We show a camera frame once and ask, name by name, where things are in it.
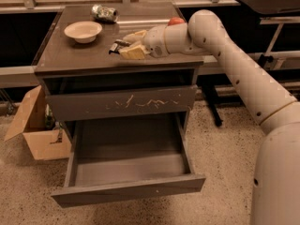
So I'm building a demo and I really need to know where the red apple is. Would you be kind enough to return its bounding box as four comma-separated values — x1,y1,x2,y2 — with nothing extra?
168,17,185,26

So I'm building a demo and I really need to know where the grey drawer cabinet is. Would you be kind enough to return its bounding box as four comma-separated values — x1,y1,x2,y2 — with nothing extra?
35,3,202,137

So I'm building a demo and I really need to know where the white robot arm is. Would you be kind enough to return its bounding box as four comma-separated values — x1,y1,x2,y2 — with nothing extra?
121,9,300,225

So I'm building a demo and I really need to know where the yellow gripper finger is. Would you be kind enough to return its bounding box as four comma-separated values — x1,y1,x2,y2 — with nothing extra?
119,45,150,60
123,30,147,43

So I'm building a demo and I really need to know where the scratched grey top drawer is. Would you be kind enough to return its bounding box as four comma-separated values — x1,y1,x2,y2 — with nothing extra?
46,85,197,121

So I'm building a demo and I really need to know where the open cardboard box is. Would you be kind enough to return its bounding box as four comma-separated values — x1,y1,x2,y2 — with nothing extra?
5,86,71,160

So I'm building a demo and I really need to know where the white bowl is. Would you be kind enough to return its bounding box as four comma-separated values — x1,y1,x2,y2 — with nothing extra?
64,22,102,44

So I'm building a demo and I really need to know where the open grey middle drawer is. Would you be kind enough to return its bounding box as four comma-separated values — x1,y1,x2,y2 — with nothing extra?
52,113,205,207

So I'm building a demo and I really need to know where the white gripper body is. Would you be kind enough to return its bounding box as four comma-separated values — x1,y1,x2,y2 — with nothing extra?
142,25,169,58

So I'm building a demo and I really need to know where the black side table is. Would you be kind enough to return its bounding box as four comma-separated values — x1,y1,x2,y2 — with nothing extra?
188,0,300,132

